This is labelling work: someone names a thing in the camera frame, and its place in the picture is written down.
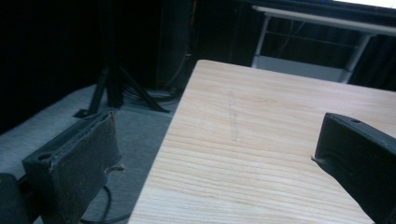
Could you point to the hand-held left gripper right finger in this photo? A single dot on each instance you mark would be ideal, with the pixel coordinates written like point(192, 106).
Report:
point(358, 155)

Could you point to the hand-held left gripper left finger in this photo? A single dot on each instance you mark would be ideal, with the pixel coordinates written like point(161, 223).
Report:
point(77, 161)

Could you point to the black tripod stand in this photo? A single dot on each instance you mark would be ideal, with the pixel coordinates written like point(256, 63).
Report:
point(113, 81)

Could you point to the white metal frame table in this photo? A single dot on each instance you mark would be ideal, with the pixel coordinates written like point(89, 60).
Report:
point(323, 21)

